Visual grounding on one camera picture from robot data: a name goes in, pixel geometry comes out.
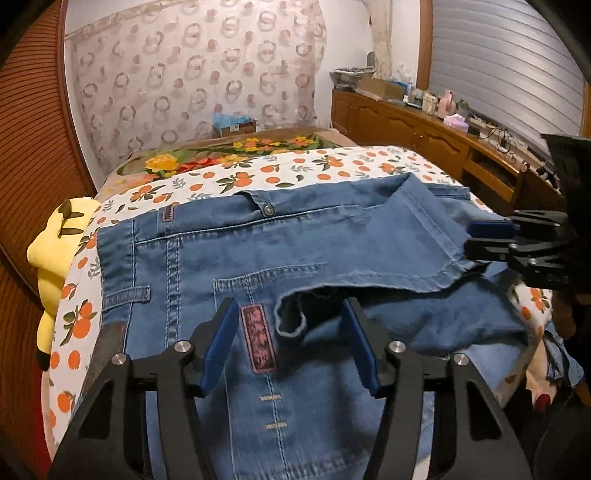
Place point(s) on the open cardboard box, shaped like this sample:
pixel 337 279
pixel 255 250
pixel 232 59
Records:
pixel 381 87

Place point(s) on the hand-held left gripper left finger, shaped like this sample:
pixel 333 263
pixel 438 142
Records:
pixel 219 346

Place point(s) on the yellow plush toy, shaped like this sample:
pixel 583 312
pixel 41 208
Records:
pixel 51 249

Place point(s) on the white power strip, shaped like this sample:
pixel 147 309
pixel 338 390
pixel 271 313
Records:
pixel 480 121

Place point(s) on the orange-print white bed sheet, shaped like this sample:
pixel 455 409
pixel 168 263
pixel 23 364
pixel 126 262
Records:
pixel 295 168

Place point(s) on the blue denim pants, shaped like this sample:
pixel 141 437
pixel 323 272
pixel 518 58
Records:
pixel 323 240

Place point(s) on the white jar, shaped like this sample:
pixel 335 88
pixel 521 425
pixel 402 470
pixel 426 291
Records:
pixel 429 104

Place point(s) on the wooden window frame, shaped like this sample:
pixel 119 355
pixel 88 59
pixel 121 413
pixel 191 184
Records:
pixel 425 41

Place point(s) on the blue plastic bag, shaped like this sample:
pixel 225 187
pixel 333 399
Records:
pixel 228 119

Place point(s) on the patterned storage basket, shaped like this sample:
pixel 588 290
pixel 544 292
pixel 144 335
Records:
pixel 351 76

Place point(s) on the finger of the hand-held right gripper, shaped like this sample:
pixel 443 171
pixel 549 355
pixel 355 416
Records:
pixel 491 229
pixel 494 251

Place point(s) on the brown louvered wardrobe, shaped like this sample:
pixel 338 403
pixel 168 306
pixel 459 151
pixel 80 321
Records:
pixel 32 138

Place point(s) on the pink bottle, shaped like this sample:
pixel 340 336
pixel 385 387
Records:
pixel 448 104

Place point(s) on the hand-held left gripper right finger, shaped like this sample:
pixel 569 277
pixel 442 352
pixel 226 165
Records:
pixel 364 346

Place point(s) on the small cardboard box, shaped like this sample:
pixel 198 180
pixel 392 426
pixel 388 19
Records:
pixel 240 129

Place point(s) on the person's blue denim clothing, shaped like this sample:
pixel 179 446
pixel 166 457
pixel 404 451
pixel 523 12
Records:
pixel 561 355

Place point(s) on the wooden sideboard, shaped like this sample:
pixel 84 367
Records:
pixel 392 122

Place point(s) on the floral blanket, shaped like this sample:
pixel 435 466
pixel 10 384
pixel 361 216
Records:
pixel 194 161

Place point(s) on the beige window curtain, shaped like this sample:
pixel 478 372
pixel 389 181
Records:
pixel 381 41

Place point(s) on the grey window blind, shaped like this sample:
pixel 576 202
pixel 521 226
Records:
pixel 498 60

